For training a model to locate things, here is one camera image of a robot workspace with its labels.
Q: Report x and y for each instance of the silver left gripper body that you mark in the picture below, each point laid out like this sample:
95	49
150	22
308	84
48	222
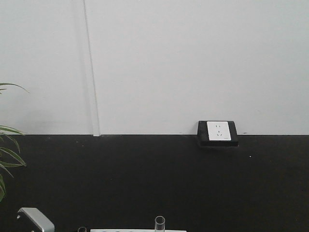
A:
31	219

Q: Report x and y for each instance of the tall clear glass cylinder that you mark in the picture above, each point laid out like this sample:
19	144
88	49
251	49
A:
159	224

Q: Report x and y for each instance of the green potted plant leaves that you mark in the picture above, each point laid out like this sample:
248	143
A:
7	133

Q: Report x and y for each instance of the white test tube rack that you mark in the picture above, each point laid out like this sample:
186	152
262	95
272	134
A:
133	230

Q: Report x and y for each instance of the white wall power socket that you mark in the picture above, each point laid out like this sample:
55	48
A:
217	134

